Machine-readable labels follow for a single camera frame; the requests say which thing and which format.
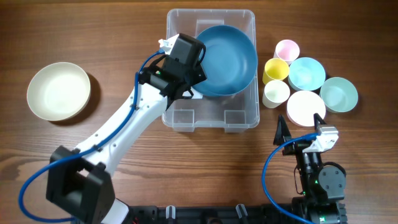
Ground dark blue bowl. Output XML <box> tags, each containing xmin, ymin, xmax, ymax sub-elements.
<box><xmin>193</xmin><ymin>25</ymin><xmax>258</xmax><ymax>94</ymax></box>
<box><xmin>193</xmin><ymin>87</ymin><xmax>240</xmax><ymax>97</ymax></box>

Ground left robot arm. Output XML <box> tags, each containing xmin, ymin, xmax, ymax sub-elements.
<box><xmin>46</xmin><ymin>34</ymin><xmax>206</xmax><ymax>223</ymax></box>

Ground pink small bowl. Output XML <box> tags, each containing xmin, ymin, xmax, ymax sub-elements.
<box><xmin>287</xmin><ymin>90</ymin><xmax>326</xmax><ymax>127</ymax></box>

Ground cream large bowl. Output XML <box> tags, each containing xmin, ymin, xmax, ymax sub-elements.
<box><xmin>26</xmin><ymin>62</ymin><xmax>91</xmax><ymax>121</ymax></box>

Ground pink cup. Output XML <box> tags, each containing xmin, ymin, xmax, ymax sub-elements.
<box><xmin>274</xmin><ymin>39</ymin><xmax>300</xmax><ymax>65</ymax></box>

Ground light blue small bowl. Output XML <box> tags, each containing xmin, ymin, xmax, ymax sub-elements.
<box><xmin>288</xmin><ymin>57</ymin><xmax>326</xmax><ymax>91</ymax></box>

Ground left blue cable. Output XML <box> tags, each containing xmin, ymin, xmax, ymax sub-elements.
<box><xmin>17</xmin><ymin>49</ymin><xmax>165</xmax><ymax>223</ymax></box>

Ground clear plastic storage container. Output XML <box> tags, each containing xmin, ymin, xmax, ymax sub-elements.
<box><xmin>162</xmin><ymin>9</ymin><xmax>260</xmax><ymax>133</ymax></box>

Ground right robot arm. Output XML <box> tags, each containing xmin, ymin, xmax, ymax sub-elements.
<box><xmin>274</xmin><ymin>113</ymin><xmax>348</xmax><ymax>224</ymax></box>

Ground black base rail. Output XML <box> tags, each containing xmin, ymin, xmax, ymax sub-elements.
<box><xmin>130</xmin><ymin>204</ymin><xmax>299</xmax><ymax>224</ymax></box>

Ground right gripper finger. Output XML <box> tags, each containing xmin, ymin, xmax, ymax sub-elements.
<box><xmin>273</xmin><ymin>114</ymin><xmax>292</xmax><ymax>146</ymax></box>
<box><xmin>313</xmin><ymin>113</ymin><xmax>326</xmax><ymax>129</ymax></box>

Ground yellow cup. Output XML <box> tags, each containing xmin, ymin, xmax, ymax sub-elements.
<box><xmin>262</xmin><ymin>58</ymin><xmax>290</xmax><ymax>85</ymax></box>

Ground green small bowl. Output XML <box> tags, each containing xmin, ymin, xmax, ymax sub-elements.
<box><xmin>320</xmin><ymin>77</ymin><xmax>359</xmax><ymax>113</ymax></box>

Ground cream cup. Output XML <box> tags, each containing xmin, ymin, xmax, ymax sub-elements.
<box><xmin>262</xmin><ymin>80</ymin><xmax>290</xmax><ymax>108</ymax></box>

